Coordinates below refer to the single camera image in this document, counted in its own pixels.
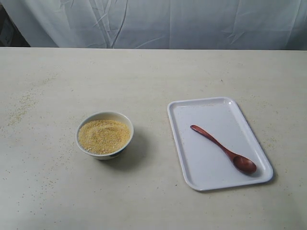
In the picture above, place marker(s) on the brown wooden spoon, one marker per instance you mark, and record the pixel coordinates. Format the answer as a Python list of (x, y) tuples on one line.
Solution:
[(241, 163)]

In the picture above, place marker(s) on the yellow grain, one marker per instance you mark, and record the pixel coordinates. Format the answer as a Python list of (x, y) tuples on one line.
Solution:
[(103, 136)]

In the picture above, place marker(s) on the white ceramic bowl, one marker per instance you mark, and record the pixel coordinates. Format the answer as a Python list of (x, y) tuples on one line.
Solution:
[(106, 115)]

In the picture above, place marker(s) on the white rectangular plastic tray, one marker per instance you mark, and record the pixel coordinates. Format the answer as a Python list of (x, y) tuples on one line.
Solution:
[(204, 165)]

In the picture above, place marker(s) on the white backdrop cloth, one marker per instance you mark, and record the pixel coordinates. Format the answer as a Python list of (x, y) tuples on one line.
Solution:
[(162, 24)]

